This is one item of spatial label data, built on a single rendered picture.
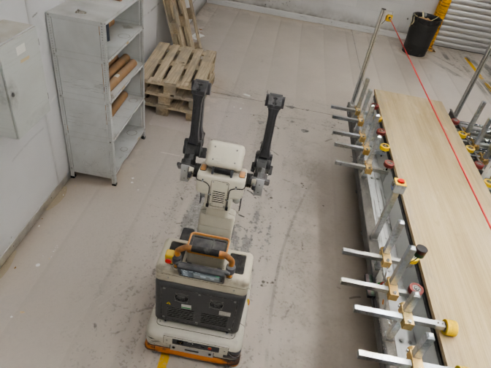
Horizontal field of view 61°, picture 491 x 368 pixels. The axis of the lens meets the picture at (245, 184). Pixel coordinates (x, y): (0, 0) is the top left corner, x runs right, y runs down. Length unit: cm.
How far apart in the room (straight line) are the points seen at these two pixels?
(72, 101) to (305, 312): 256
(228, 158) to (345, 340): 170
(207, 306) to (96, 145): 199
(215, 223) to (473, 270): 159
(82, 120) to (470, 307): 318
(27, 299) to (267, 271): 180
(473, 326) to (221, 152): 163
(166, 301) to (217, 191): 74
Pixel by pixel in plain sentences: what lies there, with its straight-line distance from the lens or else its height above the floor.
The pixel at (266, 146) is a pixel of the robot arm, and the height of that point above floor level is 136.
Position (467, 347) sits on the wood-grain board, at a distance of 249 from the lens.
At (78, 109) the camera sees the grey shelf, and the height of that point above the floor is 77.
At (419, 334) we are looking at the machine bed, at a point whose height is 67.
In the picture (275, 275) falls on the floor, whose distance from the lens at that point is 350.
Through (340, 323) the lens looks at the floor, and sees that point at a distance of 339.
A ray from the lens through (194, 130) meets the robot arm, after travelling 244.
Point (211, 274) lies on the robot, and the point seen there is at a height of 94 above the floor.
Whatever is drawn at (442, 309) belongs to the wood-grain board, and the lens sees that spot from 257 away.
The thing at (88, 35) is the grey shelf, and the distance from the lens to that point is 349.
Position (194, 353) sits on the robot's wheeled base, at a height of 12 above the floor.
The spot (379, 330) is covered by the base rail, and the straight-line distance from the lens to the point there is 258.
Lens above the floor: 267
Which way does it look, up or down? 39 degrees down
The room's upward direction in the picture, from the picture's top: 10 degrees clockwise
